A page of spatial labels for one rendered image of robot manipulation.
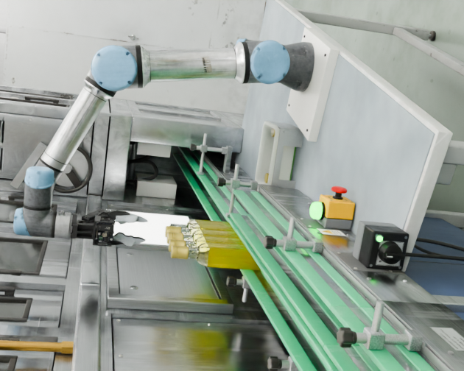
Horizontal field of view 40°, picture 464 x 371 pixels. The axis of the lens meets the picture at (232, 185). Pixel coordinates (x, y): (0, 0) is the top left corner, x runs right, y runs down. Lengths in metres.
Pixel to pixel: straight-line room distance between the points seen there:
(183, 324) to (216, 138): 1.27
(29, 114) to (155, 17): 2.89
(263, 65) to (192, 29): 3.78
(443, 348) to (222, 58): 1.04
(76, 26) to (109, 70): 3.77
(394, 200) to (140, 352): 0.67
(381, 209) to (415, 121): 0.22
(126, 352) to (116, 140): 1.40
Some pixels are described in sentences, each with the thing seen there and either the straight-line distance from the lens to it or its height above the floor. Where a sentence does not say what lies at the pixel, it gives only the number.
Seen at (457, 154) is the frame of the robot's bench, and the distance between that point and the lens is 1.39.
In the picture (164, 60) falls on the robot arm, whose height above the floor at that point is 1.23.
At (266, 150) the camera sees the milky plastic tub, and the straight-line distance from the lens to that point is 2.18.
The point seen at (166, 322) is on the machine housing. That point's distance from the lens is 1.71.
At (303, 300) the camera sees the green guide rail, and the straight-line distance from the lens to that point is 1.35.
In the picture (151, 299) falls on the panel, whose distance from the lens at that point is 1.73.
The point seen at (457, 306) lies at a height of 0.72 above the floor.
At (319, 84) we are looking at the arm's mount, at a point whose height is 0.78.
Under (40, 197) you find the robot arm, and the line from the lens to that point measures 1.81.
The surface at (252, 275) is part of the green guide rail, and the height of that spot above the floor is 0.95.
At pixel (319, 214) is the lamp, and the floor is 0.84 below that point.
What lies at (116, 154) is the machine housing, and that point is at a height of 1.29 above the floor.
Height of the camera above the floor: 1.40
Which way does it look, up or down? 13 degrees down
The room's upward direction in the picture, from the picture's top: 85 degrees counter-clockwise
